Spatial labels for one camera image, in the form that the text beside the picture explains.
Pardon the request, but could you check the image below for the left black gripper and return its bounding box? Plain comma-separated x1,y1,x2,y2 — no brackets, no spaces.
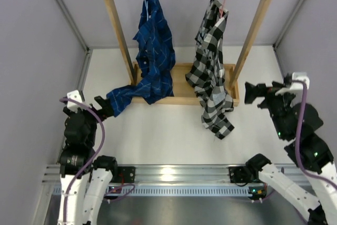
64,95,114,145

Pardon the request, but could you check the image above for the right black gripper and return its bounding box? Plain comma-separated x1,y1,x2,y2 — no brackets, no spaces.
244,80,295,139

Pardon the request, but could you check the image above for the black white checkered shirt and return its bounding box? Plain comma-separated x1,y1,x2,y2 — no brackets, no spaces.
185,0,234,140

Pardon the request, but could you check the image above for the pink wire hanger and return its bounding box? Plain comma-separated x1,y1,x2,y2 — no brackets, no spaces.
219,0,226,18

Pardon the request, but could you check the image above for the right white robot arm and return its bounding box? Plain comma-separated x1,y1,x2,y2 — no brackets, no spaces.
244,80,336,224

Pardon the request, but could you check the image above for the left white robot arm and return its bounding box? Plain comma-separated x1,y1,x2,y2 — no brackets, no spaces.
57,90,119,224

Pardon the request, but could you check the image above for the blue plaid shirt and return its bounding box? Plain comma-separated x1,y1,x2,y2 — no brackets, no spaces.
106,0,175,117

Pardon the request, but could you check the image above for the wooden clothes rack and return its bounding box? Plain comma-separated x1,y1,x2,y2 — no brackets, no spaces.
99,0,277,107

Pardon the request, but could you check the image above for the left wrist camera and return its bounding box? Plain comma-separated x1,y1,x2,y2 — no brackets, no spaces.
66,90,86,112

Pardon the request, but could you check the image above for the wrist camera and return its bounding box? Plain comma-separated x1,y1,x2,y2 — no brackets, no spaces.
66,90,86,112
275,72,310,95

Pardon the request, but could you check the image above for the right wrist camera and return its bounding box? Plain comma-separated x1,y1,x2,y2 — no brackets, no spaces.
275,72,310,95

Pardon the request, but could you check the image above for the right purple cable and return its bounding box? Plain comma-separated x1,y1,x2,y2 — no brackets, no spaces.
294,81,316,175

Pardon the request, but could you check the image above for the purple cable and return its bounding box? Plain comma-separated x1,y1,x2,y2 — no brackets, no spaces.
294,81,316,175
59,97,136,223

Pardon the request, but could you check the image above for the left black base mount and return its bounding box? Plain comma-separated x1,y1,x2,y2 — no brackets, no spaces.
114,166,136,184

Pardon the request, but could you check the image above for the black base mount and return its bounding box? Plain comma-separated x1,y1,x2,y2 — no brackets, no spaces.
114,166,136,184
229,166,256,187

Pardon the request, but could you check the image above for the aluminium mounting rail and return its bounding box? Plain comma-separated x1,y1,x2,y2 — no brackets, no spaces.
43,163,311,183

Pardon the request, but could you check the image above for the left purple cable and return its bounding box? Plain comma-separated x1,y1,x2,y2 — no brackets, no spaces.
59,97,136,223

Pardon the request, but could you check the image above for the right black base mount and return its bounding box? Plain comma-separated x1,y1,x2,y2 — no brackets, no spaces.
229,166,256,187

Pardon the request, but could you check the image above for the slotted grey cable duct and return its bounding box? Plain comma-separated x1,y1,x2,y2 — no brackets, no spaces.
52,184,266,197

